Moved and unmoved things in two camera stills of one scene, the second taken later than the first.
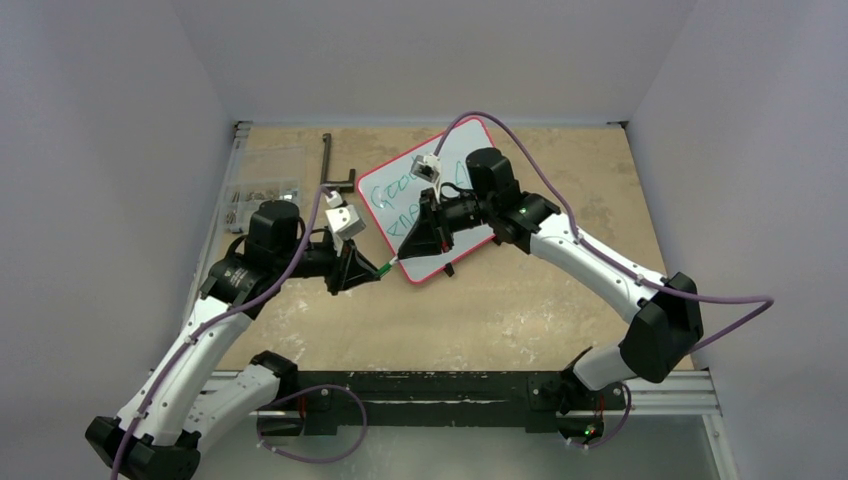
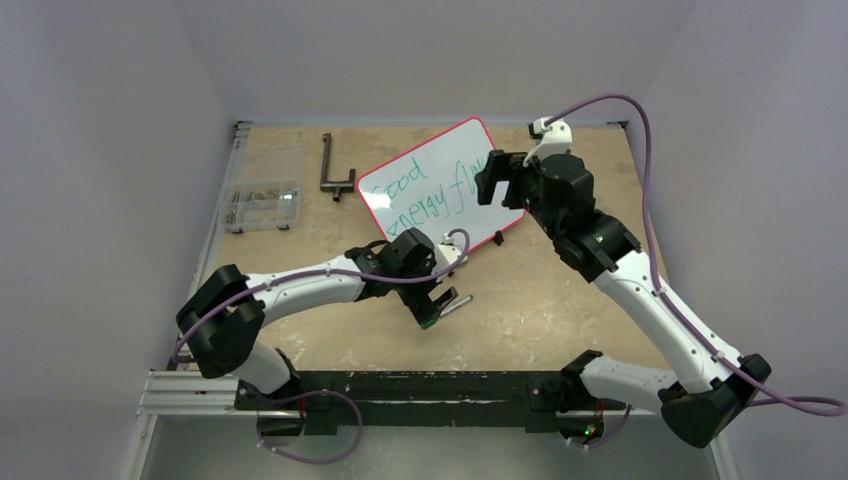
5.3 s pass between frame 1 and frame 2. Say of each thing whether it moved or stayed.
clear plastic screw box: stayed
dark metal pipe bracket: stayed
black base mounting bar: stayed
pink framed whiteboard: stayed
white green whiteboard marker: moved
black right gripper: moved
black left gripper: moved
